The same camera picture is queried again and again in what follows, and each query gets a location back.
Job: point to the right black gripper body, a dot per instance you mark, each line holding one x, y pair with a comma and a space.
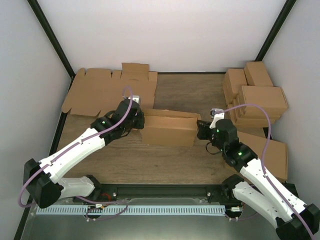
202, 135

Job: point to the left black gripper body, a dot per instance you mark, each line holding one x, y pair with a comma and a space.
140, 125

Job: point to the cardboard box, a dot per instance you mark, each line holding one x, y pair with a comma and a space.
169, 128

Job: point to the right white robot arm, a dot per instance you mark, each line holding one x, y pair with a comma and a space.
255, 186

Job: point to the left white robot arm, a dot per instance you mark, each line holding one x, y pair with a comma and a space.
44, 180

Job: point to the folded box back left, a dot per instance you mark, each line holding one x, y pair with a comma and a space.
234, 78

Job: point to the folded box near right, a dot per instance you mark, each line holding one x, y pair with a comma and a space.
276, 156

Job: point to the folded box top stack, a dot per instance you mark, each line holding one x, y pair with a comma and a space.
271, 99

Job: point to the folded box back right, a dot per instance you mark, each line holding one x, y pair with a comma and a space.
256, 74

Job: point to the folded boxes lower stack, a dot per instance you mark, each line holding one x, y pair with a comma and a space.
250, 116

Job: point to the flat cardboard sheet stack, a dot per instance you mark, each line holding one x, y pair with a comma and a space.
95, 91

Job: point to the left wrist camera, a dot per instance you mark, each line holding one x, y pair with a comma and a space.
137, 99

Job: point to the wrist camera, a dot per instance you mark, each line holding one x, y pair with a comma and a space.
137, 99
216, 114

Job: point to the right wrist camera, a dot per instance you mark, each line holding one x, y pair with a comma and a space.
216, 114

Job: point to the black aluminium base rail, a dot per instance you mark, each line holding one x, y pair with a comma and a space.
210, 192

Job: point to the light blue cable duct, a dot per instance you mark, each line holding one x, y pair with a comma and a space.
136, 210

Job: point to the left black frame post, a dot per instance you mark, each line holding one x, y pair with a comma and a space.
42, 19

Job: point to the black frame post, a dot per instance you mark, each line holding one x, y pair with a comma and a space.
42, 19
277, 25

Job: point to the right black frame post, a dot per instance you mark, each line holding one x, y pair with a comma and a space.
277, 25

